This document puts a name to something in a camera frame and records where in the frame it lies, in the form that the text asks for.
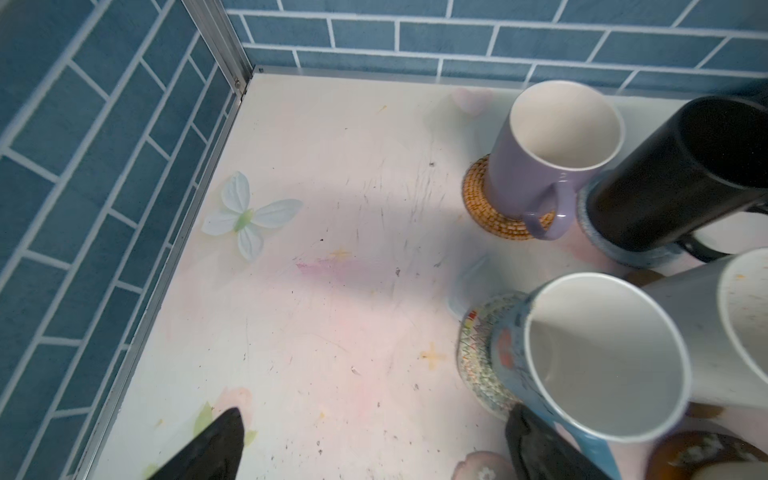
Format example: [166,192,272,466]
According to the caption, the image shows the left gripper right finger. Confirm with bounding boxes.
[505,403,609,480]

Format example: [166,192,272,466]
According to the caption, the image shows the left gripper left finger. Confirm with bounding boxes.
[149,407,245,480]

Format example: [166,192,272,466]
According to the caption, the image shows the pink flower coaster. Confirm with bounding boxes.
[451,451,517,480]

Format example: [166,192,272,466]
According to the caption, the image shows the light blue floral mug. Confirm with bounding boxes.
[488,272,692,479]

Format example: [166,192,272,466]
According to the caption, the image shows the pale woven round coaster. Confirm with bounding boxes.
[456,291,525,422]

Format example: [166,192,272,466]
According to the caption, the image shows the amber glossy round coaster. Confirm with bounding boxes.
[645,431,767,479]

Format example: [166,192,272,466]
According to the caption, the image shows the blue woven round coaster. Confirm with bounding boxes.
[577,171,684,269]

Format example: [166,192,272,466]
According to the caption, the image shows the white mug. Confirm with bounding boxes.
[643,248,767,409]
[691,461,768,480]

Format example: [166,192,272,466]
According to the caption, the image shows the tan rattan round coaster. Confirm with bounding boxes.
[461,155,533,241]

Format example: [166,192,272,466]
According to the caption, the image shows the lilac mug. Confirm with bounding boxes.
[483,80,626,240]

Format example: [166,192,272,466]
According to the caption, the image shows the black mug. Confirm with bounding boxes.
[586,96,767,262]

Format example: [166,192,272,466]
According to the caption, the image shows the brown paw print coaster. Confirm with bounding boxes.
[623,269,724,419]

